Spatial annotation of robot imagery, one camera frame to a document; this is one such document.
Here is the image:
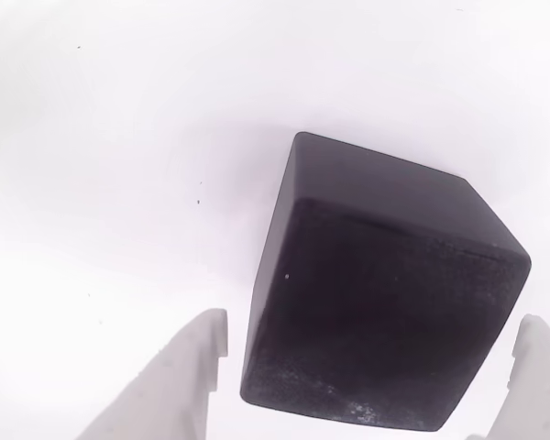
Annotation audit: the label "black cube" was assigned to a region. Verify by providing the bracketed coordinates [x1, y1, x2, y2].
[239, 131, 532, 433]

